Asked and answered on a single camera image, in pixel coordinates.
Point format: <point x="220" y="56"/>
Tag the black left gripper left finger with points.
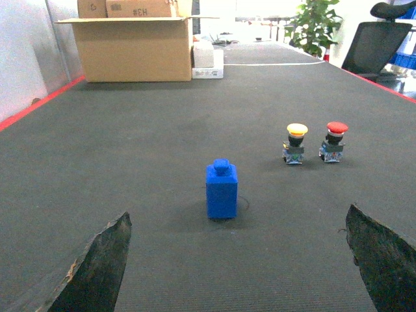
<point x="94" y="279"/>

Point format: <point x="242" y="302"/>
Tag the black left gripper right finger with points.
<point x="386" y="261"/>

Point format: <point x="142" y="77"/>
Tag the blue block part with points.
<point x="221" y="189"/>

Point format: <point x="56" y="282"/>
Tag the black office chair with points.
<point x="375" y="42"/>

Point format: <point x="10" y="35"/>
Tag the large open cardboard box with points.
<point x="122" y="50"/>

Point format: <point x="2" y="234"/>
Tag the green potted plant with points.
<point x="311" y="28"/>

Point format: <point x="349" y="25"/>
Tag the white flat box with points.
<point x="216" y="72"/>

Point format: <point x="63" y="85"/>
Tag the grey small box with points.
<point x="203" y="53"/>

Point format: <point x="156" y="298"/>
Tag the small cardboard box left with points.
<point x="92" y="8"/>

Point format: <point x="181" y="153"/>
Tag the small cardboard box H3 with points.
<point x="140" y="9"/>

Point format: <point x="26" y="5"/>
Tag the red push button switch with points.
<point x="331" y="149"/>

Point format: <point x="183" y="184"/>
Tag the yellow push button switch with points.
<point x="293" y="149"/>

